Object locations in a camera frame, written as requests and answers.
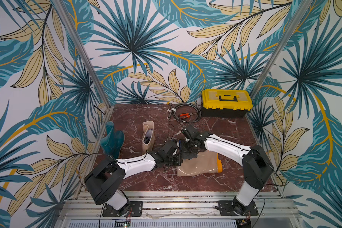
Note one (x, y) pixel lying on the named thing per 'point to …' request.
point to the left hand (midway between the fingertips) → (182, 162)
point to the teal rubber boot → (112, 142)
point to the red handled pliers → (187, 114)
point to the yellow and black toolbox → (225, 103)
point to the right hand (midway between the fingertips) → (181, 148)
